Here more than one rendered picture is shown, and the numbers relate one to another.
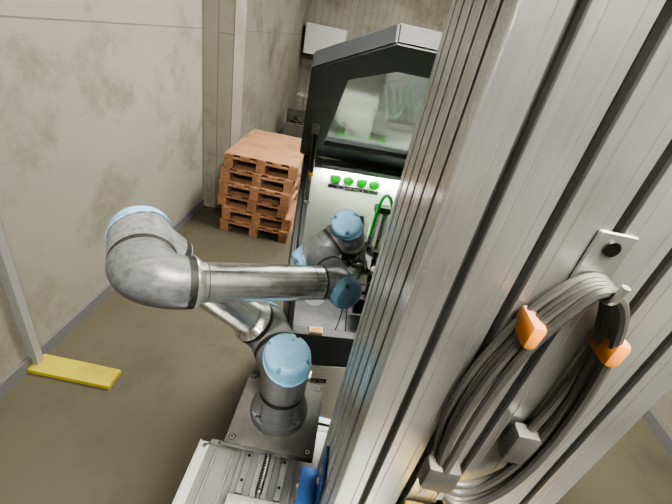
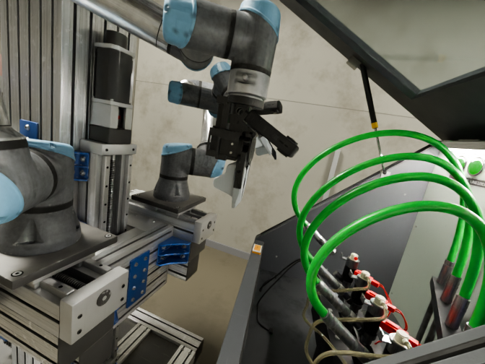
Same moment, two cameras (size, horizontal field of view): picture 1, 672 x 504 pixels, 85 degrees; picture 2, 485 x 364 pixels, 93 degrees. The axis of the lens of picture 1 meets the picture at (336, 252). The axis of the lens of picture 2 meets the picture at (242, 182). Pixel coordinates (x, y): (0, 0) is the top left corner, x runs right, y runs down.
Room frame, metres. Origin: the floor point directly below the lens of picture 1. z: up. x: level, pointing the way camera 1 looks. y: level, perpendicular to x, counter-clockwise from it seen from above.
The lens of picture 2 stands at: (1.19, -0.76, 1.36)
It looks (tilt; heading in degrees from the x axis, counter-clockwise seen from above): 12 degrees down; 107
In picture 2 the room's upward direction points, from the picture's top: 10 degrees clockwise
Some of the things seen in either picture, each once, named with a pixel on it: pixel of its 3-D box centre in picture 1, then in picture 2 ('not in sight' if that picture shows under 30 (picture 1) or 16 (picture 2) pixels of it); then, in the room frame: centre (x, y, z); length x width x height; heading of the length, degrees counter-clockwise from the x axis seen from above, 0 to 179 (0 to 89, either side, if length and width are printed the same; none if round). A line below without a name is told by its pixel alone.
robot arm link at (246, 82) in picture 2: not in sight; (247, 87); (1.03, -0.34, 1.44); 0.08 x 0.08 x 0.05
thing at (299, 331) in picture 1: (366, 351); (242, 312); (1.08, -0.21, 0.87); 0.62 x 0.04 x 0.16; 99
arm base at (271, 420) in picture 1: (280, 399); (172, 185); (0.63, 0.06, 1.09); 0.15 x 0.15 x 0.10
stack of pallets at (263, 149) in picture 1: (268, 182); not in sight; (3.74, 0.88, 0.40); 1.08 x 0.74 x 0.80; 0
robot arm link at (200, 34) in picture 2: not in sight; (198, 30); (0.94, -0.37, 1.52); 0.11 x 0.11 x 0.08; 33
